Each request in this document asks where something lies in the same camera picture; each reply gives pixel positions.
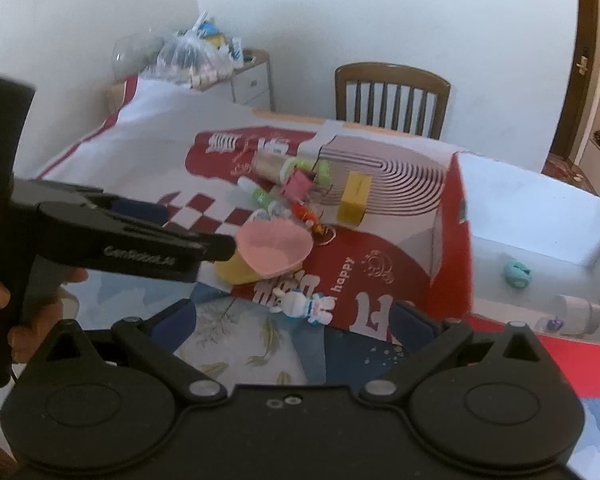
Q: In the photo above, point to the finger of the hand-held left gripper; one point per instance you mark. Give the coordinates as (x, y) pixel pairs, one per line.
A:
(215, 249)
(135, 210)

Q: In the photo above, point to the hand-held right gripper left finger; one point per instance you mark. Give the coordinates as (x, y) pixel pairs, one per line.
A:
(176, 319)

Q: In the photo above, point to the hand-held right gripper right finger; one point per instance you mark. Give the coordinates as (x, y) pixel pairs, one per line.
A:
(411, 324)

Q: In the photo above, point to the pink heart-shaped bowl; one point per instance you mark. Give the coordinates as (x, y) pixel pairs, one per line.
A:
(272, 247)

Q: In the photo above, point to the yellow plastic container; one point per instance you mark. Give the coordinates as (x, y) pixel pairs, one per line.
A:
(232, 271)

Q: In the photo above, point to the green white small bottle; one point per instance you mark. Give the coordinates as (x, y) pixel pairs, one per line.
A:
(257, 193)

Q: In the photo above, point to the printed red white table cover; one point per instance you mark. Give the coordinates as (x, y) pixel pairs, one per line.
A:
(145, 140)

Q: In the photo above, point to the brown cardboard tube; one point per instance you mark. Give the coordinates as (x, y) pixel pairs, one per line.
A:
(269, 165)

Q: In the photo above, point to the pink small box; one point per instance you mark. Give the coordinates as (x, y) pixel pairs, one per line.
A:
(296, 185)

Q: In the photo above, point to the white astronaut toy figure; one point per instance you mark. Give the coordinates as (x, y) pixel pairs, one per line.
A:
(302, 306)

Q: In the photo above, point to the blue floral tablecloth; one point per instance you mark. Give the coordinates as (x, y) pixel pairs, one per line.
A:
(280, 355)

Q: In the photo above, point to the teal small toy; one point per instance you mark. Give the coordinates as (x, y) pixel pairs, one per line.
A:
(516, 274)

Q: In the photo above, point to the yellow box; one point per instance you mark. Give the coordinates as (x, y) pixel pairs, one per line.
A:
(354, 197)

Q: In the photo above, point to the clear plastic bag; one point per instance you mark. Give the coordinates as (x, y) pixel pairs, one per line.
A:
(185, 57)

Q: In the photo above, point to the white plastic bottle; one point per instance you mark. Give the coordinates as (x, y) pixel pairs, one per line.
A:
(577, 314)

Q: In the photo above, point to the white drawer cabinet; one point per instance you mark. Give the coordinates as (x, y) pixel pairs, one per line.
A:
(252, 82)

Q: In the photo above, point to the blue white packet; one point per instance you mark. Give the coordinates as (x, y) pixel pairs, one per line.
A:
(211, 27)

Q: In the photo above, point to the wooden chair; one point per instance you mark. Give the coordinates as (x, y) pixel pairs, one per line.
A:
(390, 95)

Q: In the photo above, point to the brown wooden door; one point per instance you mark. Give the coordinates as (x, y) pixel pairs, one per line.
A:
(577, 60)

